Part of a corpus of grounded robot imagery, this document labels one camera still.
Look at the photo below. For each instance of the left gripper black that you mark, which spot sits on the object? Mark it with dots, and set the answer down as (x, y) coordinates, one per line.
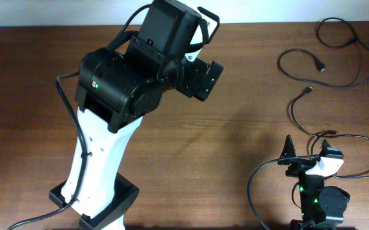
(204, 80)

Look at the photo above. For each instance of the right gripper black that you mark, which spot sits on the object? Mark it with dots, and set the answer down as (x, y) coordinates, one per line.
(301, 164)

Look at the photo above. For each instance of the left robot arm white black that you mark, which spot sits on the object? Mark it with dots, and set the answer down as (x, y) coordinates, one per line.
(117, 86)

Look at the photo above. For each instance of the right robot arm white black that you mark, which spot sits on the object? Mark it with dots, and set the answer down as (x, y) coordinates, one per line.
(322, 206)

